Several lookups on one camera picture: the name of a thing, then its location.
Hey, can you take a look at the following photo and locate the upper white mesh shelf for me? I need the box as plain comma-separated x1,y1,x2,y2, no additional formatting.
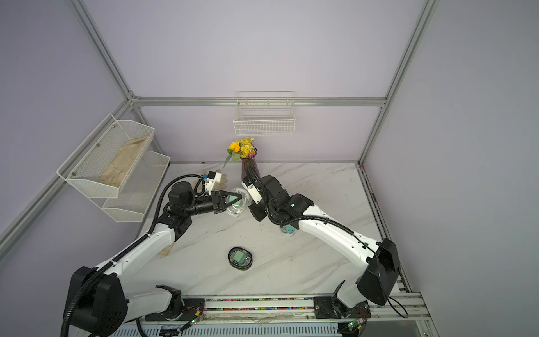
56,114,154,199

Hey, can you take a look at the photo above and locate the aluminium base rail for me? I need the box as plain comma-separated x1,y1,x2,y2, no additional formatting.
182,292,433,324

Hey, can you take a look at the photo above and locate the dark ribbed glass vase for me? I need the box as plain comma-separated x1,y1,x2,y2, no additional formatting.
241,157,260,180

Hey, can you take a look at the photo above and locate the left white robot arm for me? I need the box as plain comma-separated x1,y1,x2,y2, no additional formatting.
60,171,244,336

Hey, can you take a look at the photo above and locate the lower white mesh shelf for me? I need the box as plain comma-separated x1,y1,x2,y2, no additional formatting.
91,150,170,223

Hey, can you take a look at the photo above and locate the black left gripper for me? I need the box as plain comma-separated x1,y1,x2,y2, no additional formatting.
185,191,242,218

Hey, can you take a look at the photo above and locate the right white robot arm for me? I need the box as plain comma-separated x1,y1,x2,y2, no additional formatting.
242,174,401,318

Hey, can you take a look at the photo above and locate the white wire wall basket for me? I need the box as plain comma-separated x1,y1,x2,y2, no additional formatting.
233,91,296,136

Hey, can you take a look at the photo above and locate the yellow flower bouquet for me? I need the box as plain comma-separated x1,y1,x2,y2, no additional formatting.
223,137,258,167

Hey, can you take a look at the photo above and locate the cream knit work glove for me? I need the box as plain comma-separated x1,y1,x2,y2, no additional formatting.
217,170,228,184

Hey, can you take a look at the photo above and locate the light green usb charger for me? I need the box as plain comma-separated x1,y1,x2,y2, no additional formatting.
233,250,248,265

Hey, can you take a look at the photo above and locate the clear pouch with black zipper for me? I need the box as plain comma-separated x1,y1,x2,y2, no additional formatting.
227,247,253,270

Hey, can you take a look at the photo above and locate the beige glove in shelf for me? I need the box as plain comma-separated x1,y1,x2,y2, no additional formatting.
98,136,148,188

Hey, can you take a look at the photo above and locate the white mesh shelf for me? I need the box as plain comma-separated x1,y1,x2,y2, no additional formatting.
56,114,154,199
91,150,170,223

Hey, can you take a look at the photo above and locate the mint green dual usb charger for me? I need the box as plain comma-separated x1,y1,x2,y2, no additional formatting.
231,198,245,211

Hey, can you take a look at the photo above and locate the yellow leather work glove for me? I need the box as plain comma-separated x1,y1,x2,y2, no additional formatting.
159,244,174,257

